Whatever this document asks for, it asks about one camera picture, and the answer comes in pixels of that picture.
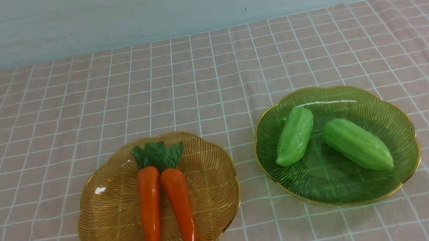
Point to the orange toy carrot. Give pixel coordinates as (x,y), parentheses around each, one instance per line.
(176,188)
(148,187)

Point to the pink checkered tablecloth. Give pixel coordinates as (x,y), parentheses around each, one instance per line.
(61,120)

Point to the green toy gourd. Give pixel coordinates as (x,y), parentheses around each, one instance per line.
(295,136)
(358,145)

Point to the green glass plate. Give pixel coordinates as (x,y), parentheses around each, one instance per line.
(324,175)

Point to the amber glass plate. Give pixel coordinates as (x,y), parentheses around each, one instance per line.
(110,205)

